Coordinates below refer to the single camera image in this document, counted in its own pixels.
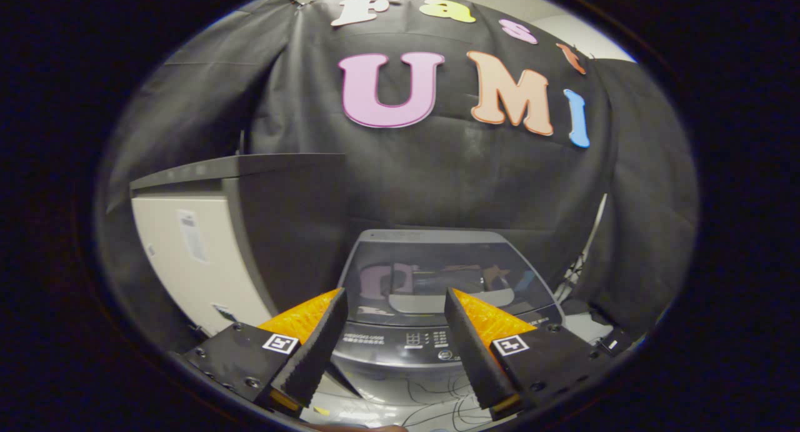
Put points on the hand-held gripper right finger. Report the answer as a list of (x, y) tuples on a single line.
[(472, 351)]

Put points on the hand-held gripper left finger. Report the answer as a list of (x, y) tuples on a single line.
[(319, 351)]

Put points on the grey washing machine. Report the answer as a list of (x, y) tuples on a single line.
[(400, 363)]

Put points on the metal tripod stand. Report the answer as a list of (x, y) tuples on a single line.
[(584, 257)]

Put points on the beige cabinet with dark top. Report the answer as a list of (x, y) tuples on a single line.
[(187, 263)]

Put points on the black backdrop cloth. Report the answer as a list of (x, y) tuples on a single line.
[(450, 182)]

